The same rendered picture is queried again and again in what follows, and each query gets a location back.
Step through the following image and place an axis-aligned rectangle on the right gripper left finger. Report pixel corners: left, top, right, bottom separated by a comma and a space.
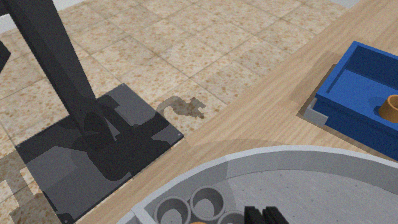
244, 206, 267, 224

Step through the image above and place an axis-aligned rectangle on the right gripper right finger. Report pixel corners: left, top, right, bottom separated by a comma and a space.
262, 206, 289, 224

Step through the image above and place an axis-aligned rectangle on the grey metal ring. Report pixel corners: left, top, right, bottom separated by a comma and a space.
190, 185, 226, 224
217, 210, 244, 224
154, 195, 192, 224

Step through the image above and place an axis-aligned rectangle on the blue open-top crate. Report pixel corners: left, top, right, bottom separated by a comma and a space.
313, 41, 398, 161

